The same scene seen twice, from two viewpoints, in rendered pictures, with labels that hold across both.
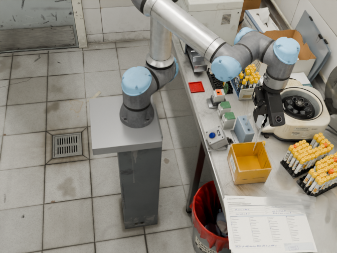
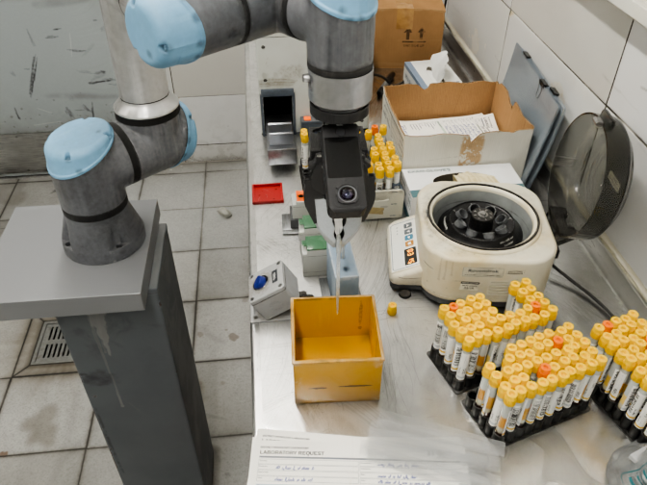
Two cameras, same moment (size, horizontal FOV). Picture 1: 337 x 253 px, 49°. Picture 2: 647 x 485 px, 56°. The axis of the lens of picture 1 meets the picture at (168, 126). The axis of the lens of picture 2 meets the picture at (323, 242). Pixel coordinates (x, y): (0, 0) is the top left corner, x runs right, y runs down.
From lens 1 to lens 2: 0.65 m
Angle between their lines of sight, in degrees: 12
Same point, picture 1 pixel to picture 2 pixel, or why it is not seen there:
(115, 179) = not seen: hidden behind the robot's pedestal
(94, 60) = (161, 191)
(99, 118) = (17, 244)
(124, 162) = (82, 353)
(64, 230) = not seen: outside the picture
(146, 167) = (141, 370)
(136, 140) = (80, 290)
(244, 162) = (334, 349)
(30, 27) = (48, 130)
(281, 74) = (332, 55)
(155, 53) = (123, 86)
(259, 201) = (347, 448)
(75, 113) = not seen: hidden behind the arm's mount
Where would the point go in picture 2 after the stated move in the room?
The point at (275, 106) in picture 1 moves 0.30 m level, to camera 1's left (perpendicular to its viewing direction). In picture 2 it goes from (341, 162) to (94, 143)
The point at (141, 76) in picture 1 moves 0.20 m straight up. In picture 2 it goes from (86, 134) to (53, 14)
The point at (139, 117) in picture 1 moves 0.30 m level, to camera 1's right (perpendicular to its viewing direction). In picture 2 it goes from (93, 238) to (257, 253)
